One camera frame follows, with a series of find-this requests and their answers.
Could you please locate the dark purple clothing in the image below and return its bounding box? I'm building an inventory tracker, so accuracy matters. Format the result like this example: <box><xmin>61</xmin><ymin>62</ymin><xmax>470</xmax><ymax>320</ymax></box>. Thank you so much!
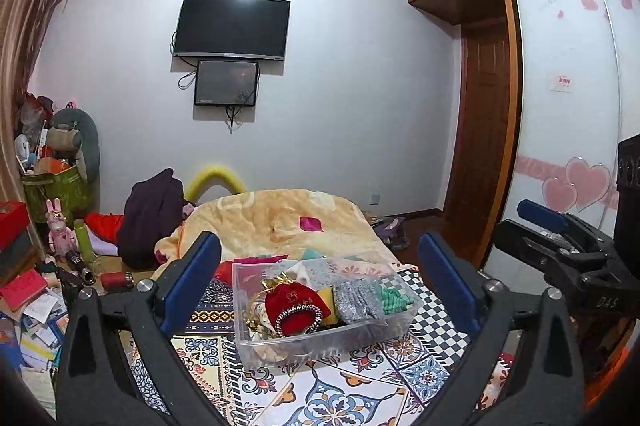
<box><xmin>116</xmin><ymin>168</ymin><xmax>189</xmax><ymax>270</ymax></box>

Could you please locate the red flask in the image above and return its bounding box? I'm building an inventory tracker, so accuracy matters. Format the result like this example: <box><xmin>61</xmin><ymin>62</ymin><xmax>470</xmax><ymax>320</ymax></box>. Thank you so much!
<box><xmin>99</xmin><ymin>271</ymin><xmax>135</xmax><ymax>293</ymax></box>

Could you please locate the grey plush toy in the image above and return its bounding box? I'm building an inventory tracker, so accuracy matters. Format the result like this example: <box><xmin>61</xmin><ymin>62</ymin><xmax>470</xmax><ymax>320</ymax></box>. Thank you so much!
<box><xmin>51</xmin><ymin>107</ymin><xmax>101</xmax><ymax>183</ymax></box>

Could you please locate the red drawstring pouch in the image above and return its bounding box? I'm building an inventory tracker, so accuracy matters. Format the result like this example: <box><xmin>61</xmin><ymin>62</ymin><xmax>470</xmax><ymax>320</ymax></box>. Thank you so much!
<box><xmin>263</xmin><ymin>275</ymin><xmax>327</xmax><ymax>338</ymax></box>

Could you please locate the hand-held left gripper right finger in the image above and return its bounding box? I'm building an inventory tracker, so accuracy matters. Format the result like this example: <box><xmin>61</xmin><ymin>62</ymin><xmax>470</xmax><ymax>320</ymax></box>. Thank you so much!
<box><xmin>417</xmin><ymin>231</ymin><xmax>586</xmax><ymax>426</ymax></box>

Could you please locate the patterned bed sheet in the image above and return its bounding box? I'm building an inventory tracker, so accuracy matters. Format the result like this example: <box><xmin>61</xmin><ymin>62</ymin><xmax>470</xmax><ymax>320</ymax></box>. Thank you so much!
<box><xmin>125</xmin><ymin>263</ymin><xmax>507</xmax><ymax>426</ymax></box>

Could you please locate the striped curtain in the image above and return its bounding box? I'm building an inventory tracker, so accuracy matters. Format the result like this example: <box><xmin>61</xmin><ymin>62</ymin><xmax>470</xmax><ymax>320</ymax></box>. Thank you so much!
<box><xmin>0</xmin><ymin>0</ymin><xmax>84</xmax><ymax>217</ymax></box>

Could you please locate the red book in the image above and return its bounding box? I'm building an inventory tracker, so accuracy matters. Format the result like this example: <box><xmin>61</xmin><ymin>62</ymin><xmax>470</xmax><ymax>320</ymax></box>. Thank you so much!
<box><xmin>0</xmin><ymin>268</ymin><xmax>50</xmax><ymax>313</ymax></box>

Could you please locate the pile of papers and books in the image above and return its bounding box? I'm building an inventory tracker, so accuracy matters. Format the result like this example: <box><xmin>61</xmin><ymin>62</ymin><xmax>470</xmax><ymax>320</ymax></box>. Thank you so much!
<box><xmin>0</xmin><ymin>286</ymin><xmax>71</xmax><ymax>413</ymax></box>

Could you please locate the wooden door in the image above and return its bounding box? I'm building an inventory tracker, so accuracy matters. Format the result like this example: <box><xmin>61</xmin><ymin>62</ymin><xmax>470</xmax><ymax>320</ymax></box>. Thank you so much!
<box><xmin>442</xmin><ymin>24</ymin><xmax>514</xmax><ymax>253</ymax></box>

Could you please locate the red cloth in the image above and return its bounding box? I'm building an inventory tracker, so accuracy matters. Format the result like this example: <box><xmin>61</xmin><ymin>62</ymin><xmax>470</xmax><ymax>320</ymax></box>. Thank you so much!
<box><xmin>85</xmin><ymin>212</ymin><xmax>125</xmax><ymax>243</ymax></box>

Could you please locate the yellow cloth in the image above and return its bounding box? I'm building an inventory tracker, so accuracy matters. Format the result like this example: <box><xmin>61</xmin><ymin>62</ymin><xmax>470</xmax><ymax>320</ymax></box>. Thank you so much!
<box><xmin>319</xmin><ymin>287</ymin><xmax>336</xmax><ymax>320</ymax></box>

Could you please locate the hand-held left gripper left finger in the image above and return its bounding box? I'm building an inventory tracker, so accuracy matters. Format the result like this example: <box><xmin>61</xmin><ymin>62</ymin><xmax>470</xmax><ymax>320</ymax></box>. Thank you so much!
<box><xmin>55</xmin><ymin>231</ymin><xmax>222</xmax><ymax>426</ymax></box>

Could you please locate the yellow blanket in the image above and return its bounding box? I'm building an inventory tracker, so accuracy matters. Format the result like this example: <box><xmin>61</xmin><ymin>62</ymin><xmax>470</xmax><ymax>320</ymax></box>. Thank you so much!
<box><xmin>154</xmin><ymin>189</ymin><xmax>402</xmax><ymax>278</ymax></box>

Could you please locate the wall television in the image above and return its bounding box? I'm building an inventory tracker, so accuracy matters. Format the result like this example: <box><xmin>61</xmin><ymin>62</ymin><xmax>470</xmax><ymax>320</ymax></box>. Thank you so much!
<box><xmin>172</xmin><ymin>0</ymin><xmax>292</xmax><ymax>62</ymax></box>

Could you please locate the magenta cloth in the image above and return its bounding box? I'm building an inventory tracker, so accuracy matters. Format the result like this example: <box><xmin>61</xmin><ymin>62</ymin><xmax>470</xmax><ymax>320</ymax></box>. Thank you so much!
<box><xmin>234</xmin><ymin>253</ymin><xmax>292</xmax><ymax>265</ymax></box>

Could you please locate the red plastic bag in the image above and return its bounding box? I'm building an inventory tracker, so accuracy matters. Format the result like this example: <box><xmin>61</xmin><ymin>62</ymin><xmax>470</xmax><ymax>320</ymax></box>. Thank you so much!
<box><xmin>20</xmin><ymin>92</ymin><xmax>54</xmax><ymax>127</ymax></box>

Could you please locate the green knitted pouch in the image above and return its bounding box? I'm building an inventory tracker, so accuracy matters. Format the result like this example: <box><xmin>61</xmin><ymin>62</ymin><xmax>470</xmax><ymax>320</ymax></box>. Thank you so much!
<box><xmin>377</xmin><ymin>285</ymin><xmax>419</xmax><ymax>315</ymax></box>

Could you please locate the silver glitter pouch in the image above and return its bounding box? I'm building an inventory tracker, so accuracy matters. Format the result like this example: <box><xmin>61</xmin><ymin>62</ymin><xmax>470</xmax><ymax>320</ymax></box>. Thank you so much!
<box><xmin>332</xmin><ymin>281</ymin><xmax>386</xmax><ymax>325</ymax></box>

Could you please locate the pink rabbit toy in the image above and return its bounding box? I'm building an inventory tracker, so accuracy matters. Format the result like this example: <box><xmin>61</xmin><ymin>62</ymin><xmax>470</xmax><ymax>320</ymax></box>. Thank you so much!
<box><xmin>45</xmin><ymin>199</ymin><xmax>76</xmax><ymax>263</ymax></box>

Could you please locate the yellow plush ring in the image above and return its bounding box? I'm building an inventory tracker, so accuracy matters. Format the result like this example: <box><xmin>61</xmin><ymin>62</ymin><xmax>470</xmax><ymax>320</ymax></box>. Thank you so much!
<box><xmin>186</xmin><ymin>163</ymin><xmax>245</xmax><ymax>202</ymax></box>

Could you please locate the clear plastic box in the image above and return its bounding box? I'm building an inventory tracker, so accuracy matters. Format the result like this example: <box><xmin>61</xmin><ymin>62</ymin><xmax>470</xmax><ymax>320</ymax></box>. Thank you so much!
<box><xmin>231</xmin><ymin>256</ymin><xmax>421</xmax><ymax>363</ymax></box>

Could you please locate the white sliding wardrobe door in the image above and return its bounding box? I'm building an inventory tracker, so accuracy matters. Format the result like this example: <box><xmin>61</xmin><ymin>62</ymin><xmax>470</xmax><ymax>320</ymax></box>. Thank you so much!
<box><xmin>482</xmin><ymin>0</ymin><xmax>640</xmax><ymax>288</ymax></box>

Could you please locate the red box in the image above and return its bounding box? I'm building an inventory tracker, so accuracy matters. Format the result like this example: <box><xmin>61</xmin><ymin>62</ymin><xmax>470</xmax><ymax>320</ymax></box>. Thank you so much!
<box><xmin>0</xmin><ymin>201</ymin><xmax>31</xmax><ymax>252</ymax></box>

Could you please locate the green bottle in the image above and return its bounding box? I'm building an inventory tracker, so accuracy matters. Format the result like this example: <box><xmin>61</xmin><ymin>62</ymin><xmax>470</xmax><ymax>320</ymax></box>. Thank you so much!
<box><xmin>73</xmin><ymin>219</ymin><xmax>92</xmax><ymax>263</ymax></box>

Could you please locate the grey purple bag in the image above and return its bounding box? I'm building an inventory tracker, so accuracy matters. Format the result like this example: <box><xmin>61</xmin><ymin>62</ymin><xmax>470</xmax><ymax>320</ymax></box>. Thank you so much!
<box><xmin>364</xmin><ymin>213</ymin><xmax>407</xmax><ymax>250</ymax></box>

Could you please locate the green storage bag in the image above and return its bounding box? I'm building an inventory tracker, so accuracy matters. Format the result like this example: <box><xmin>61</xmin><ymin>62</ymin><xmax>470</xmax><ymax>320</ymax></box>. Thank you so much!
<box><xmin>22</xmin><ymin>163</ymin><xmax>94</xmax><ymax>225</ymax></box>

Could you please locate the small wall monitor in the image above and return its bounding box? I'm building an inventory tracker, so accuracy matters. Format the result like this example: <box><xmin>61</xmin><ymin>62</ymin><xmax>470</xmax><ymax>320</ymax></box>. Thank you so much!
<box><xmin>193</xmin><ymin>59</ymin><xmax>261</xmax><ymax>107</ymax></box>

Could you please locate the black cylinder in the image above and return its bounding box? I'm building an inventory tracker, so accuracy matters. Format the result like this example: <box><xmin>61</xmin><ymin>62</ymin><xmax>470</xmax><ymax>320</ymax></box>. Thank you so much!
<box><xmin>63</xmin><ymin>249</ymin><xmax>97</xmax><ymax>286</ymax></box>

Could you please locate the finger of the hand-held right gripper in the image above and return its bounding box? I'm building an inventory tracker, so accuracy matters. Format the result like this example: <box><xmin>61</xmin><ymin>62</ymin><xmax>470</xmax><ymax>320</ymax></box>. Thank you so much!
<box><xmin>492</xmin><ymin>219</ymin><xmax>609</xmax><ymax>278</ymax></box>
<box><xmin>517</xmin><ymin>199</ymin><xmax>619</xmax><ymax>253</ymax></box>

